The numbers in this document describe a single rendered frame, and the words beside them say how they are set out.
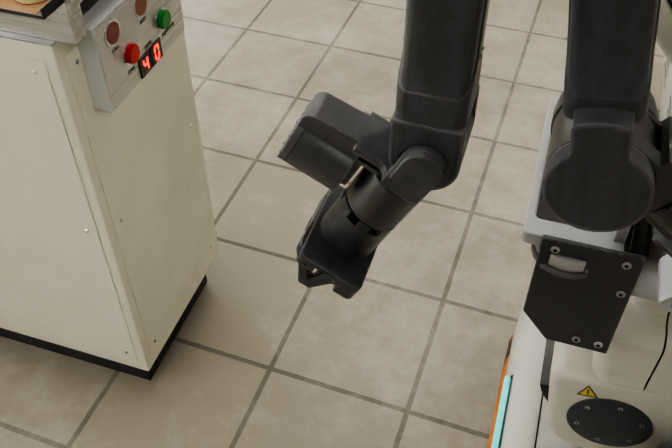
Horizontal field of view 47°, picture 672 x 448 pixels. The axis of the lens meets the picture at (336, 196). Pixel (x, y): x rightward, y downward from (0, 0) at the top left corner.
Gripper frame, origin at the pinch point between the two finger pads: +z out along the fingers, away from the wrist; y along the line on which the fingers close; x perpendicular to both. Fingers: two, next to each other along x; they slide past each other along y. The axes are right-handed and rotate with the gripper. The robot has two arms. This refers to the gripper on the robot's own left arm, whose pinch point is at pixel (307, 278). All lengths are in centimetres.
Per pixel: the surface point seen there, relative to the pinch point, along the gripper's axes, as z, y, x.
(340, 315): 74, -53, 24
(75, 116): 24.3, -22.1, -35.4
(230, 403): 81, -25, 11
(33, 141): 33, -21, -40
